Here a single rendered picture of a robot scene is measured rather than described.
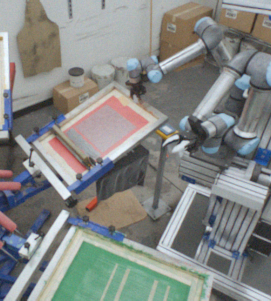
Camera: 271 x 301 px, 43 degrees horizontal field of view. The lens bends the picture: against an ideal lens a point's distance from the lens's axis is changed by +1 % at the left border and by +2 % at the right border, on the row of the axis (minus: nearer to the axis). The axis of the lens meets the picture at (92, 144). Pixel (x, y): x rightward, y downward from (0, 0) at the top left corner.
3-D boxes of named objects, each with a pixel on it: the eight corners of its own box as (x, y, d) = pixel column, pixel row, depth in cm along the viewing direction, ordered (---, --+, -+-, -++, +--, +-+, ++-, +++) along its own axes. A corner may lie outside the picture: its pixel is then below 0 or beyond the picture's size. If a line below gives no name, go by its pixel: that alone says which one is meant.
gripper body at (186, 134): (188, 156, 147) (208, 145, 152) (190, 140, 142) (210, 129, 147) (175, 149, 152) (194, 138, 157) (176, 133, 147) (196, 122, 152)
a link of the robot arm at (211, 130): (216, 124, 148) (201, 118, 154) (209, 129, 146) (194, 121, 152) (214, 139, 153) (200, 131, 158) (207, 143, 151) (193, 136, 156)
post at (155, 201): (155, 194, 338) (167, 118, 274) (171, 209, 324) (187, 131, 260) (139, 205, 329) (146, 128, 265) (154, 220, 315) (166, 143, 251)
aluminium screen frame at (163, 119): (115, 84, 261) (114, 80, 259) (169, 121, 225) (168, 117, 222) (32, 143, 244) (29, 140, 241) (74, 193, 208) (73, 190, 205)
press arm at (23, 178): (37, 167, 223) (34, 163, 220) (42, 173, 220) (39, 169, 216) (15, 183, 220) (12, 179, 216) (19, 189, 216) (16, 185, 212)
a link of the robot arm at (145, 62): (160, 72, 213) (143, 77, 214) (156, 63, 221) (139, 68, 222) (159, 60, 208) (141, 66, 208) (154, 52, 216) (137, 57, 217)
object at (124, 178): (138, 176, 272) (141, 146, 251) (145, 183, 267) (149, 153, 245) (91, 203, 253) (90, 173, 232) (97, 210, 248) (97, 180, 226)
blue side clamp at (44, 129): (65, 119, 253) (62, 113, 247) (69, 123, 249) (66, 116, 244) (32, 143, 246) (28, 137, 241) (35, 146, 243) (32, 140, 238)
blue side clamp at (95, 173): (109, 161, 218) (107, 155, 213) (114, 166, 215) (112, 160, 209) (73, 190, 211) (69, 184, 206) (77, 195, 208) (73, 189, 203)
